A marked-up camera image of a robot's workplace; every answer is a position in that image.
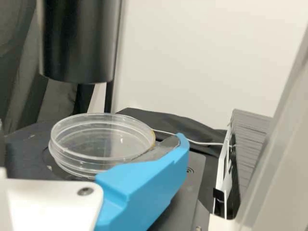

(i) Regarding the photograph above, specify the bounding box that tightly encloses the petri dish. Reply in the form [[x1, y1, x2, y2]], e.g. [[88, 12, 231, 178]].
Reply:
[[48, 112, 157, 180]]

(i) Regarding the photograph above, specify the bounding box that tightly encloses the cream microscope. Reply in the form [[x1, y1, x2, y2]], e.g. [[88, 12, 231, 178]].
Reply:
[[0, 0, 308, 231]]

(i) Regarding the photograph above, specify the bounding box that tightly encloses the black platform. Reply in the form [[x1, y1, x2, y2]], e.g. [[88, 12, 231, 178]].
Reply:
[[213, 108, 275, 215]]

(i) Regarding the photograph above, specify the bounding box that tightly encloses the white cable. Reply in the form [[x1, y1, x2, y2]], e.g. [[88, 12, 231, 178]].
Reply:
[[153, 129, 223, 146]]

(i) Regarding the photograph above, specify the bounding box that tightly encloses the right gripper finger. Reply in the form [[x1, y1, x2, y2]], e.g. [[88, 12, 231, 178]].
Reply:
[[95, 132, 191, 231]]

